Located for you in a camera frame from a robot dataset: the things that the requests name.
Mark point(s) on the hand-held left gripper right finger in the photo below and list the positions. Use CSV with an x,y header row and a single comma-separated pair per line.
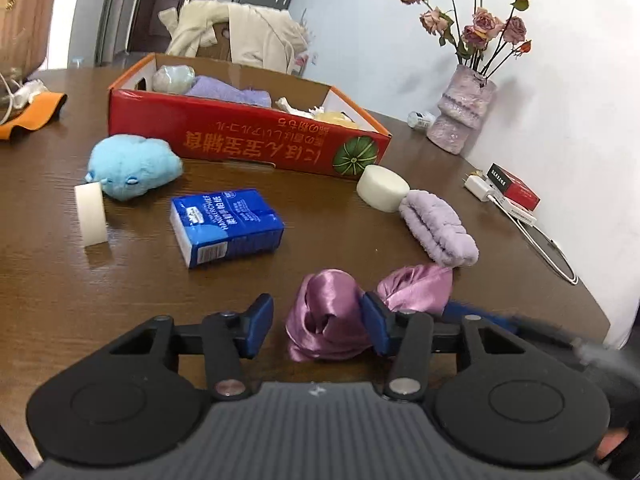
x,y
377,325

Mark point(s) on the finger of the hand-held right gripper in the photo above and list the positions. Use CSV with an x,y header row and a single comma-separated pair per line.
x,y
520,325

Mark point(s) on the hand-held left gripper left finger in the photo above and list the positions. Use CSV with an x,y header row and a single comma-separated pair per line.
x,y
260,322

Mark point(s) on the pink satin cloth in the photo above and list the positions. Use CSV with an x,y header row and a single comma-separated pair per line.
x,y
320,305

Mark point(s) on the blue tissue pack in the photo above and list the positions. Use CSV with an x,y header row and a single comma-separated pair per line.
x,y
225,225

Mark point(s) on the purple fluffy headband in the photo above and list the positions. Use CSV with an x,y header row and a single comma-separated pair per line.
x,y
440,227

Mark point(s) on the white round sponge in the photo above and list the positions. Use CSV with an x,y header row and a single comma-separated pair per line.
x,y
382,187

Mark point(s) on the red cardboard box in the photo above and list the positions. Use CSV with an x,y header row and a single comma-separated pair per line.
x,y
225,130

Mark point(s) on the white rectangular sponge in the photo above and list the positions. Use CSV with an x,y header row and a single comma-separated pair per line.
x,y
92,215

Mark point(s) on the blue plush toy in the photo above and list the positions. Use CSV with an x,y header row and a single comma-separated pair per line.
x,y
132,162

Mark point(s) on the white yellow sheep plush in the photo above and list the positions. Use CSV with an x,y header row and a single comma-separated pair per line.
x,y
345,119

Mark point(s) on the purple microfiber cloth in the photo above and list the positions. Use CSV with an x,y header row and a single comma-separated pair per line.
x,y
220,91

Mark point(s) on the iridescent bath puff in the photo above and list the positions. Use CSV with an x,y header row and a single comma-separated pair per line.
x,y
172,79

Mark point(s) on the small red box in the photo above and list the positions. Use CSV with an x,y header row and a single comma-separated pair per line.
x,y
515,187

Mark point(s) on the white charger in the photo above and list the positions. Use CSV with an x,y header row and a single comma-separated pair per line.
x,y
477,187

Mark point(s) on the small white bottle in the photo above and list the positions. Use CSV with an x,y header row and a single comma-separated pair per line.
x,y
420,119

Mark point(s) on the pink textured vase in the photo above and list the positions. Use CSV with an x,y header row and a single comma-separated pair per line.
x,y
462,110

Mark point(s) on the wooden chair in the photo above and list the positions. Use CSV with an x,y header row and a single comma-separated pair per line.
x,y
217,45

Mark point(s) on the beige jacket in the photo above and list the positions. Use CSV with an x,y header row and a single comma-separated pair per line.
x,y
255,30

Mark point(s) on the dried pink roses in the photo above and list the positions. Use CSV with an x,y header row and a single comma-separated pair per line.
x,y
480,20

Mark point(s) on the orange cloth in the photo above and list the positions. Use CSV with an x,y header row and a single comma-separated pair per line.
x,y
35,112

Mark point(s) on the white plug adapter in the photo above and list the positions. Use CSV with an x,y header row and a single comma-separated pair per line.
x,y
29,92

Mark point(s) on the dark brown door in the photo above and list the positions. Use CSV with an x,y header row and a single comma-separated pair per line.
x,y
160,0

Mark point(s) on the pink suitcase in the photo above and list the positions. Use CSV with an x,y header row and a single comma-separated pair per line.
x,y
25,15

